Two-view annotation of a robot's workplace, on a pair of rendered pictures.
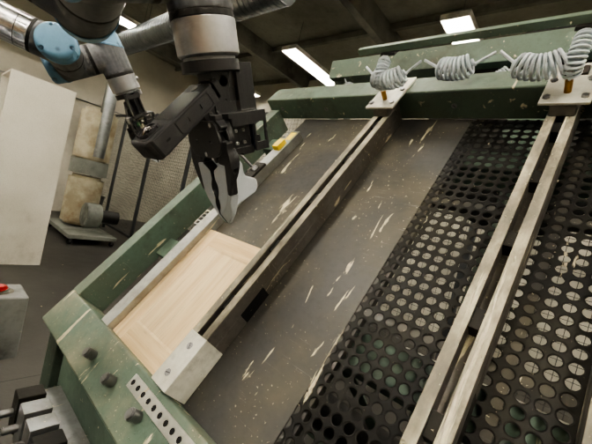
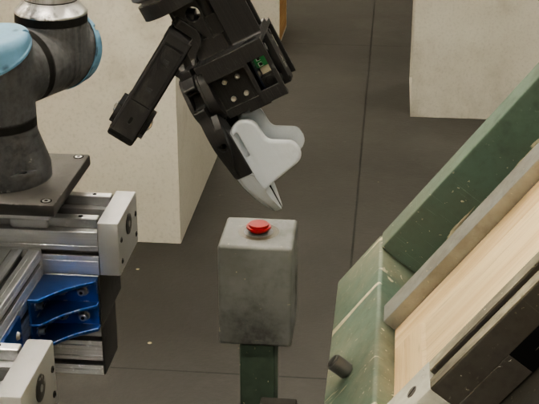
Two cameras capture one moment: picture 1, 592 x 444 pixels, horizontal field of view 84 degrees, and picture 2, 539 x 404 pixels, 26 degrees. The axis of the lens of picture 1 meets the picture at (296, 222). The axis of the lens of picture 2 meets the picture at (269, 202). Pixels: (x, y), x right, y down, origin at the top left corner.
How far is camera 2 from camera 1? 0.77 m
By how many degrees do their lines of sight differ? 57
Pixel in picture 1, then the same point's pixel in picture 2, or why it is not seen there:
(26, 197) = not seen: outside the picture
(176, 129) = (136, 104)
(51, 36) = not seen: outside the picture
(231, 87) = (210, 15)
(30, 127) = not seen: outside the picture
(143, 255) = (500, 170)
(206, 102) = (170, 56)
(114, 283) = (447, 230)
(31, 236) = (513, 49)
